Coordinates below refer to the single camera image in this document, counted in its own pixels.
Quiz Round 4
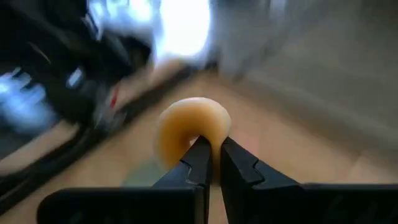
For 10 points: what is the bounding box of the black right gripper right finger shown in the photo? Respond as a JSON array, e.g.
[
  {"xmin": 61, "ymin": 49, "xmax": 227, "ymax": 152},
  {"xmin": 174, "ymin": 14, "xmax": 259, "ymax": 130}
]
[{"xmin": 219, "ymin": 136, "xmax": 398, "ymax": 224}]

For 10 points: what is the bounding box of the small yellow frosted donut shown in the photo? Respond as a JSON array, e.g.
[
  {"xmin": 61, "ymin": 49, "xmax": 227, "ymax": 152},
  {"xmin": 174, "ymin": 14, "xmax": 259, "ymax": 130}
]
[{"xmin": 154, "ymin": 96, "xmax": 233, "ymax": 184}]

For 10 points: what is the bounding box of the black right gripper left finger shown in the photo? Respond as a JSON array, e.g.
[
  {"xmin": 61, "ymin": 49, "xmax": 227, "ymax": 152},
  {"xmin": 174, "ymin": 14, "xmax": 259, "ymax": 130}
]
[{"xmin": 37, "ymin": 135, "xmax": 213, "ymax": 224}]

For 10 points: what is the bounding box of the black aluminium table frame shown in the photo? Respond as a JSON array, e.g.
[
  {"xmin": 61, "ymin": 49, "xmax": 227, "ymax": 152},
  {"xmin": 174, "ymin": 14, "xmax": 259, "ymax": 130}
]
[{"xmin": 0, "ymin": 67, "xmax": 203, "ymax": 215}]

